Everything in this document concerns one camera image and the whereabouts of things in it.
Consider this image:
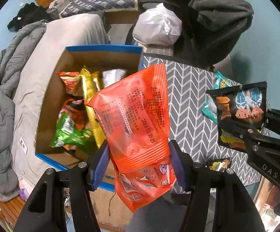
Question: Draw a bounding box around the red-orange snack bag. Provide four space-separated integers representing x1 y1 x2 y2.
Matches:
87 63 176 212

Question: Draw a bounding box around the blue-edged cardboard box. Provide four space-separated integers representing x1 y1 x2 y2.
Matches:
34 44 144 193

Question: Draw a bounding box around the teal cartoon snack bag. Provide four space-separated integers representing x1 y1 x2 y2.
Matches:
202 71 231 124

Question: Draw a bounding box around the right hand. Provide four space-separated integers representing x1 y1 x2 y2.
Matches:
266 186 280 216

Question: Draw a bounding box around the grey fleece blanket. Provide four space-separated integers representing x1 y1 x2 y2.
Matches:
188 0 254 32

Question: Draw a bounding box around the checked seat cushion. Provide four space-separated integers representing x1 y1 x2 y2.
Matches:
134 41 174 57

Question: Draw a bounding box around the white-backed snack bag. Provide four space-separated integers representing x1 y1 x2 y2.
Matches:
102 69 127 88

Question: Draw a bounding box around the black cartoon snack bag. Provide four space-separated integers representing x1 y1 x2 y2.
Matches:
207 81 267 152

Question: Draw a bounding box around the green snack bag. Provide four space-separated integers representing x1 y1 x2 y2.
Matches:
50 112 98 155

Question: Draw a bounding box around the bed with grey sheet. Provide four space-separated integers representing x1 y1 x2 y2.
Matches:
11 14 108 196

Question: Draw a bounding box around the orange noodle snack pack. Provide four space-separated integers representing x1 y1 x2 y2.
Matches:
58 72 83 97

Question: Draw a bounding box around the gold biscuit pack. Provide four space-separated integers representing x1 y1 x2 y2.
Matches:
80 65 107 149

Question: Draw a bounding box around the patterned blue mattress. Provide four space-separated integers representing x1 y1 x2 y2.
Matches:
59 0 139 19

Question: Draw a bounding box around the grey quilted duvet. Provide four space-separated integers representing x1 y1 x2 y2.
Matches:
0 20 46 201

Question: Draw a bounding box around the black clothes pile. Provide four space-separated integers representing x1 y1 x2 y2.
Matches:
7 3 51 32

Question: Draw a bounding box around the white plastic bag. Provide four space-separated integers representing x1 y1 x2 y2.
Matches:
133 3 182 46

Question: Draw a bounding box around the orange Chinese snack bag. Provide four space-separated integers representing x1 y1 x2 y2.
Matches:
58 97 87 130

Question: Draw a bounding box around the black office chair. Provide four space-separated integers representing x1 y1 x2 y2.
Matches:
127 0 253 69

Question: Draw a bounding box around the black yellow snack bag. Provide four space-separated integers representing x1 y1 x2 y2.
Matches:
206 157 232 172

